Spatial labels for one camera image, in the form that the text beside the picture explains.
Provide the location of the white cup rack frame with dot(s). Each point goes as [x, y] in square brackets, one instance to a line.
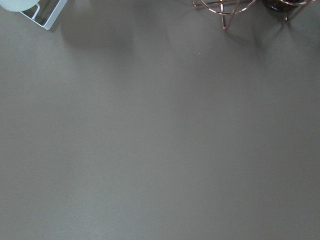
[45, 12]

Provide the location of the copper wire bottle rack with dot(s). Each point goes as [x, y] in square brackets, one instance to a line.
[228, 9]

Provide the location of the white cup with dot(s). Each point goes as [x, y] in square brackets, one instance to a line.
[18, 5]

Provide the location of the tea bottle lower rack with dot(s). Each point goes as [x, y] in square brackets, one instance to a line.
[281, 7]

